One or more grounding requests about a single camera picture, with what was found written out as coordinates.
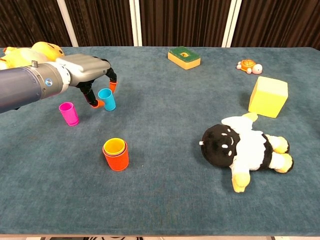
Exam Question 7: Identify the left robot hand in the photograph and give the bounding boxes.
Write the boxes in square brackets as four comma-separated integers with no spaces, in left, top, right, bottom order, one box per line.
[55,53,119,109]

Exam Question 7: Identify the light blue plastic cup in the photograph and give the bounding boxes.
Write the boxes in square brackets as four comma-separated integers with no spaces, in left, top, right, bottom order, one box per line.
[97,88,117,112]

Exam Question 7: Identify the pink plastic cup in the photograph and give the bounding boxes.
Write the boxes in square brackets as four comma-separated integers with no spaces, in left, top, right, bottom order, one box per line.
[58,101,80,127]

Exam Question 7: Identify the yellow plastic cup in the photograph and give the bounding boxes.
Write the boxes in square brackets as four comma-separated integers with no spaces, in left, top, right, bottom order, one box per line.
[103,137,127,156]

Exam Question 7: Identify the dark blue plastic cup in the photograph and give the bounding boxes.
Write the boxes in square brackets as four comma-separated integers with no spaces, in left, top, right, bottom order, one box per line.
[102,146,127,158]

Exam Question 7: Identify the yellow duck plush toy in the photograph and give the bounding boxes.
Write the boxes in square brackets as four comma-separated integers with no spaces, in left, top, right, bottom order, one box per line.
[0,41,66,71]

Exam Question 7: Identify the green and yellow sponge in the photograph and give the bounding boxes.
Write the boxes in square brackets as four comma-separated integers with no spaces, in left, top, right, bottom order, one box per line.
[167,45,202,71]

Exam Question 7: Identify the orange plastic cup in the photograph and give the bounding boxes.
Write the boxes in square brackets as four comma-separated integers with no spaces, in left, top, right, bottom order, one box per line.
[102,141,130,172]

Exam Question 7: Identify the teal table mat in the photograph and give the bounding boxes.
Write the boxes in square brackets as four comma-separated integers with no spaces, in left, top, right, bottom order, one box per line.
[0,46,320,237]

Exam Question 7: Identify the orange turtle toy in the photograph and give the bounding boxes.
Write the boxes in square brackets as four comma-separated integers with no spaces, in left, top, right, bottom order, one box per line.
[235,58,263,75]

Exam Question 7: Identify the black and white plush doll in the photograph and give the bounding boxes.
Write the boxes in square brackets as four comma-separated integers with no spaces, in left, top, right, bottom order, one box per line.
[200,112,294,194]

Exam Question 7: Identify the yellow foam cube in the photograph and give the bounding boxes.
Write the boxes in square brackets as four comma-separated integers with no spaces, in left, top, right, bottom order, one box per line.
[248,75,289,119]

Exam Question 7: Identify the white partition post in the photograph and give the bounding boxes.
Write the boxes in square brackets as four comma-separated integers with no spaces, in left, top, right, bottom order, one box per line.
[221,0,243,48]
[56,0,80,48]
[129,0,143,47]

